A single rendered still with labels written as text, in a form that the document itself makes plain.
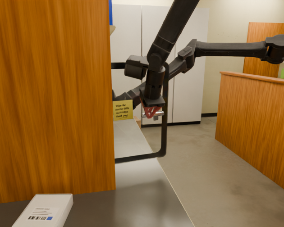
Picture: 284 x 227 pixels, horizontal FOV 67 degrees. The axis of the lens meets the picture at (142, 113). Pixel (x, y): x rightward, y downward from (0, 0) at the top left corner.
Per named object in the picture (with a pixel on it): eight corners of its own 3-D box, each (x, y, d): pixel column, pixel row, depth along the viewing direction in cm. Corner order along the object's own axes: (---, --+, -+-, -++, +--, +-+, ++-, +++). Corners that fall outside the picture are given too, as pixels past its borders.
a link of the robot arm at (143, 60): (161, 56, 60) (168, 43, 66) (122, 47, 62) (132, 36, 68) (155, 90, 68) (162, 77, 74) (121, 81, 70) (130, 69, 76)
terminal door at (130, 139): (94, 166, 85) (87, 62, 74) (165, 155, 94) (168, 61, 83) (94, 167, 84) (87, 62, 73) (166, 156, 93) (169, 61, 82)
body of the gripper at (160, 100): (146, 108, 71) (149, 90, 67) (138, 91, 79) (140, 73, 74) (164, 107, 73) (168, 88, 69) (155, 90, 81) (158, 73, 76)
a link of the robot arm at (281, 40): (185, 35, 105) (186, 51, 113) (180, 53, 98) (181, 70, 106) (291, 34, 91) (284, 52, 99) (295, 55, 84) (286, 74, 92)
